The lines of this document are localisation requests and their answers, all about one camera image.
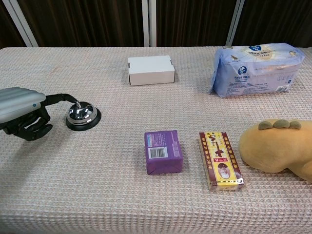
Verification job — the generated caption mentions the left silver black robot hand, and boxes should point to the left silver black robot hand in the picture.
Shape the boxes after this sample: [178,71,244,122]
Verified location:
[0,87,78,142]

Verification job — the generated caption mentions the dark partition screen panel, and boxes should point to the dark partition screen panel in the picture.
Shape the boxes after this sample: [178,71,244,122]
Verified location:
[16,0,144,48]
[0,0,26,49]
[233,0,312,47]
[156,0,236,48]

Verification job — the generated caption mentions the beige waffle tablecloth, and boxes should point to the beige waffle tablecloth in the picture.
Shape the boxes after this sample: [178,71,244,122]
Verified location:
[0,45,312,234]

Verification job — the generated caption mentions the white cardboard box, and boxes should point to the white cardboard box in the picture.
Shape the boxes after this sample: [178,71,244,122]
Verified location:
[127,55,176,86]

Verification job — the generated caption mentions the purple wrapped soap box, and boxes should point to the purple wrapped soap box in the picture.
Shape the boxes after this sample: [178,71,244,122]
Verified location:
[144,130,184,176]

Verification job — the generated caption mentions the yellow red printed box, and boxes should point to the yellow red printed box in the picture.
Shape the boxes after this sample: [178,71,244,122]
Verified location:
[198,131,245,192]

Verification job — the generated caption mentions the light blue tissue pack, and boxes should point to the light blue tissue pack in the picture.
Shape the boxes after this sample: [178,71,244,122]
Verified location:
[208,42,306,98]

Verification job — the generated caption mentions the yellow plush toy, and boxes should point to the yellow plush toy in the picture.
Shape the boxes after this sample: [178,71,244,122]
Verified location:
[238,118,312,183]

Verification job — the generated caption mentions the white partition frame post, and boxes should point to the white partition frame post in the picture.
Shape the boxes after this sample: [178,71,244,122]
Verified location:
[1,0,39,48]
[142,0,157,48]
[225,0,245,47]

